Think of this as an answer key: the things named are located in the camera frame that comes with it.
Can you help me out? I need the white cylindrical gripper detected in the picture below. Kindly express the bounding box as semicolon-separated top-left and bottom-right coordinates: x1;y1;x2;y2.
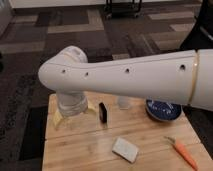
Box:
52;92;96;128

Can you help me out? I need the white rectangular sponge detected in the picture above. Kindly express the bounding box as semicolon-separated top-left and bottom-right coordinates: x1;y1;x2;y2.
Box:
112;138;139;163

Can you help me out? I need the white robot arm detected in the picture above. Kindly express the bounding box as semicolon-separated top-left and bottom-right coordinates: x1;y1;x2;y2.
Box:
38;46;213;118

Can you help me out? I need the small black block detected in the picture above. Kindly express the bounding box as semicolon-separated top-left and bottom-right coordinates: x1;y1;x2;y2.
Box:
99;102;107;123

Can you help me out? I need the white plastic cup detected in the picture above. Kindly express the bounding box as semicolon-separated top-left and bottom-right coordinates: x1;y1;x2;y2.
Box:
117;96;131;110

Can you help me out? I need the blue patterned plate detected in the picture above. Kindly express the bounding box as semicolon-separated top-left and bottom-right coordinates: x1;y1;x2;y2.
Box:
146;99;182;122

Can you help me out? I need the orange carrot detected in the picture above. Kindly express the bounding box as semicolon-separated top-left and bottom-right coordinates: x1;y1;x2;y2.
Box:
165;136;198;171

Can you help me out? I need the black office chair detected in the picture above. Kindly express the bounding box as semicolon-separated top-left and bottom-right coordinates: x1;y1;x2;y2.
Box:
180;0;213;50

